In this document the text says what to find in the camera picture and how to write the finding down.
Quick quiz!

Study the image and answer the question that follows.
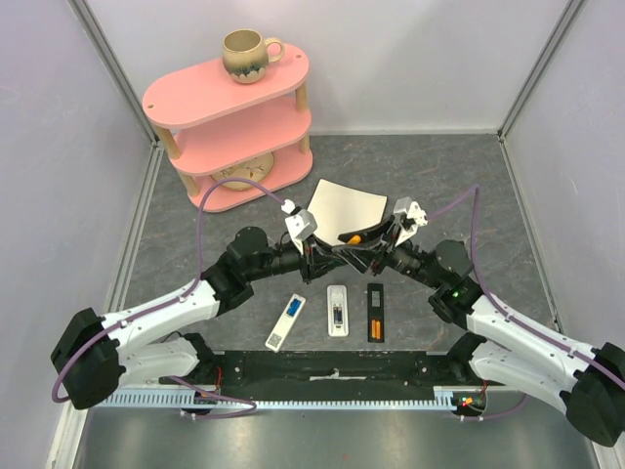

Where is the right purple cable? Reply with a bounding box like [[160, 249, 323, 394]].
[[424, 184, 600, 361]]

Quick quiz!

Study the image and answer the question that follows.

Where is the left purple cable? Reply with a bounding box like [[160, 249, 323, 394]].
[[51, 176, 289, 404]]

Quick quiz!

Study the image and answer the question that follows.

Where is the black remote control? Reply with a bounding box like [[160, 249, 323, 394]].
[[367, 283, 385, 343]]

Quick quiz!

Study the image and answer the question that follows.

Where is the slim white remote control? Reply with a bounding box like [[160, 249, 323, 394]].
[[265, 294, 306, 353]]

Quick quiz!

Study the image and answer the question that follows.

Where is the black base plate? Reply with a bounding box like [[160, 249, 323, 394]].
[[184, 351, 483, 389]]

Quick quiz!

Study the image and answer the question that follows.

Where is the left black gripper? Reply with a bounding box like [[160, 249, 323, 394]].
[[247, 234, 347, 284]]

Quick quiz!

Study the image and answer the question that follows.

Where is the white square plate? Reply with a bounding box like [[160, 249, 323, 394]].
[[308, 179, 388, 246]]

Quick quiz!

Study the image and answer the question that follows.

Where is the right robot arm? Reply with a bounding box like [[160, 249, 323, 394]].
[[339, 216, 624, 448]]

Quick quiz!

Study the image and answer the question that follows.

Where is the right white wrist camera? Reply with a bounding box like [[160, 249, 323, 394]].
[[393, 196, 428, 246]]

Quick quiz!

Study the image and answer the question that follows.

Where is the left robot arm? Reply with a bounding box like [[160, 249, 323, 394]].
[[51, 226, 396, 409]]

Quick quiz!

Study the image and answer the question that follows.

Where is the pink three-tier shelf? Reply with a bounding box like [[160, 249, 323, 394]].
[[143, 44, 313, 213]]

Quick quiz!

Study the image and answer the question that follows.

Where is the purple cable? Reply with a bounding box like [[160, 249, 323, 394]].
[[51, 176, 289, 404], [424, 184, 600, 361]]

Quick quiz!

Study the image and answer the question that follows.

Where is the slotted cable duct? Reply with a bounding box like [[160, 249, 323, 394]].
[[92, 385, 484, 410]]

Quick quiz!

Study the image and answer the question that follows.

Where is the beige ceramic mug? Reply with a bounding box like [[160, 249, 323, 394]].
[[222, 29, 285, 84]]

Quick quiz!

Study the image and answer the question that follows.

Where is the wide white remote control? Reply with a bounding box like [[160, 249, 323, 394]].
[[326, 285, 349, 337]]

